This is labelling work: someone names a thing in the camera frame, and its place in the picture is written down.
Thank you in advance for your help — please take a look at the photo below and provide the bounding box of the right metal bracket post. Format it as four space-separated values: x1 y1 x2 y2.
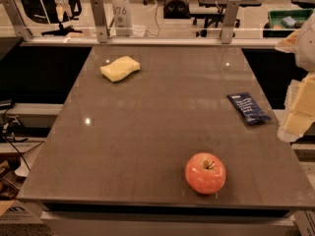
220 0 240 44

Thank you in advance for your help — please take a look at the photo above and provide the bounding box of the cardboard box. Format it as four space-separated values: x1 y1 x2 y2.
0 200 42 224

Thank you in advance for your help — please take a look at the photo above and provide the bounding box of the yellow sponge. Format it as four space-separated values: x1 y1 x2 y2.
100 56 141 83

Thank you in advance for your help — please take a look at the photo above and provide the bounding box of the metal bracket post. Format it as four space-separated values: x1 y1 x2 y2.
91 0 109 43
0 0 32 41
220 0 240 44

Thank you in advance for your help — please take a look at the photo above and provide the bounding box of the red apple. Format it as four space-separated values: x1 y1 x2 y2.
185 152 226 195

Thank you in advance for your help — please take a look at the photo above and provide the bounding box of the middle metal bracket post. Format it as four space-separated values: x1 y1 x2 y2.
91 0 109 43

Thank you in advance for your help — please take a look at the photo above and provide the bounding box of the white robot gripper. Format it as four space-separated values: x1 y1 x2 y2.
275 13 315 143

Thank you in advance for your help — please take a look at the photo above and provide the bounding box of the black device with lenses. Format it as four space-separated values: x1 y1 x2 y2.
163 0 190 19

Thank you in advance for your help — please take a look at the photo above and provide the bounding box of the blue snack bar wrapper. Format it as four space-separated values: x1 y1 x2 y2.
227 92 271 125

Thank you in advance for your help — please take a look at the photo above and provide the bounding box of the black cable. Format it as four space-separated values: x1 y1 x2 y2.
0 106 32 172

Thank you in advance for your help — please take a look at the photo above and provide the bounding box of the white numbered pillar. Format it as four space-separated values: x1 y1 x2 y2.
111 0 133 36

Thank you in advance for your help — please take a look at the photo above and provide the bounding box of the green plastic bin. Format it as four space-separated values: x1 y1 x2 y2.
263 9 314 37

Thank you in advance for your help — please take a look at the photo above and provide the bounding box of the left metal bracket post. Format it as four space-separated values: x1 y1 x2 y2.
0 0 32 41

